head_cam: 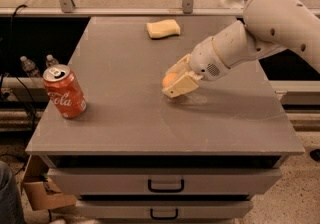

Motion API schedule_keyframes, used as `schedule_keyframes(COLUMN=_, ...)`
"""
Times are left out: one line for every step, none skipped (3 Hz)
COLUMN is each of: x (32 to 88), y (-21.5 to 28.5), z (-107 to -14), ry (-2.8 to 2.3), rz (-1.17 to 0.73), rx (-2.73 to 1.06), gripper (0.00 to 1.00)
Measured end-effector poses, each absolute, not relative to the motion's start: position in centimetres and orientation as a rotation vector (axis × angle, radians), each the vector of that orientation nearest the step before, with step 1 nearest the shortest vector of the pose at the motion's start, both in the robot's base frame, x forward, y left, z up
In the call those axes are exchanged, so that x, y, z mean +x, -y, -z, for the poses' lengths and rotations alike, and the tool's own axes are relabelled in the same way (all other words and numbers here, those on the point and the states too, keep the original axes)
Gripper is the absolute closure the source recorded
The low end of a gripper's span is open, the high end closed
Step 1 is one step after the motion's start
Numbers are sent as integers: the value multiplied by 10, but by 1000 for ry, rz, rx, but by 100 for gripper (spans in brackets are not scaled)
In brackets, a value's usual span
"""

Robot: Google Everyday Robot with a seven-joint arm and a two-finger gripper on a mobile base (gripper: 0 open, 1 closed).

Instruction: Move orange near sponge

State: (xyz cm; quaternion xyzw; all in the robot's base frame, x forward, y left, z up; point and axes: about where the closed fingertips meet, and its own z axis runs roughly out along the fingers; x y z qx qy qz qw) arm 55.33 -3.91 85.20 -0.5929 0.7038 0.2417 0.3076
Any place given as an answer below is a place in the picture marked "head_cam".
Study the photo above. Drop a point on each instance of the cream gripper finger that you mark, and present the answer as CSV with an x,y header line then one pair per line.
x,y
182,84
182,66

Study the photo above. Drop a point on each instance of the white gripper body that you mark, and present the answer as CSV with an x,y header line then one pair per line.
x,y
206,58

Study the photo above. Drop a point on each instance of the orange fruit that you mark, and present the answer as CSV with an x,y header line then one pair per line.
x,y
168,79

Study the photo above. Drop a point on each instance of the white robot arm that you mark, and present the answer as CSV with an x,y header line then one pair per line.
x,y
267,27

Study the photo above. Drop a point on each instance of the yellow sponge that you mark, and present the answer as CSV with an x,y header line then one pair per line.
x,y
162,29

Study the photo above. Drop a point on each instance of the grey drawer cabinet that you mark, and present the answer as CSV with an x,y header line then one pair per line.
x,y
234,123

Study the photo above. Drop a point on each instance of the red cola can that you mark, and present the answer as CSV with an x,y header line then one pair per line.
x,y
64,90

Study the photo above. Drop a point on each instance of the right plastic water bottle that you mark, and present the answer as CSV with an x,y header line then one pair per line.
x,y
50,61

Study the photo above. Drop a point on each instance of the plastic water bottle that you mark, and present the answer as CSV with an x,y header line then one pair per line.
x,y
50,61
30,67

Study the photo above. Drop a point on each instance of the lower grey drawer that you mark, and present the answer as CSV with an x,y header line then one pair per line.
x,y
164,210

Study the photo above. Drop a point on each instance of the grey drawer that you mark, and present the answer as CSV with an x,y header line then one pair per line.
x,y
164,181
164,210

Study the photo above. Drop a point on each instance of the upper grey drawer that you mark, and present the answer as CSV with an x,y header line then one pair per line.
x,y
164,181

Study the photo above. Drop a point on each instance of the left plastic water bottle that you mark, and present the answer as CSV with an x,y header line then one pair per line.
x,y
30,67

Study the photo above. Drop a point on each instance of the cardboard box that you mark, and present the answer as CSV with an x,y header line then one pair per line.
x,y
41,191

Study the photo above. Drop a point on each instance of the person leg in jeans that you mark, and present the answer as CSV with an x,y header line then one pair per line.
x,y
11,211

